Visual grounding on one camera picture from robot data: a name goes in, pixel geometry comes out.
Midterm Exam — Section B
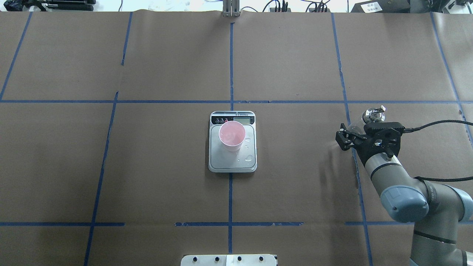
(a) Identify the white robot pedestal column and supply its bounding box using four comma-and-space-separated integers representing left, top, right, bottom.
180, 254, 278, 266

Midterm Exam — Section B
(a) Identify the pink plastic cup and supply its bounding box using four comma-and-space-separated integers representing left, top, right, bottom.
218, 121, 246, 152

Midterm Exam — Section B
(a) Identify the aluminium frame post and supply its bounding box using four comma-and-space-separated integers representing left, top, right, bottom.
222, 0, 241, 17

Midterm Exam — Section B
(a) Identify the black box with label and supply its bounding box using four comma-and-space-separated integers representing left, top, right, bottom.
350, 0, 411, 13

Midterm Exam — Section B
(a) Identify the black camera cable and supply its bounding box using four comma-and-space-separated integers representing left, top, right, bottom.
403, 119, 473, 182

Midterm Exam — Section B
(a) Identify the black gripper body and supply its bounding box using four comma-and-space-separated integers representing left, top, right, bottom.
353, 137, 374, 163

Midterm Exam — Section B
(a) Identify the clear glass sauce bottle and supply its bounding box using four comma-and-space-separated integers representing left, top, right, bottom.
347, 105, 386, 135

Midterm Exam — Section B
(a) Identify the grey digital kitchen scale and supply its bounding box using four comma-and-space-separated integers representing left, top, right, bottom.
208, 111, 257, 173

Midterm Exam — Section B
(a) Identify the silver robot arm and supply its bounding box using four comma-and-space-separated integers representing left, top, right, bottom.
336, 122, 472, 266

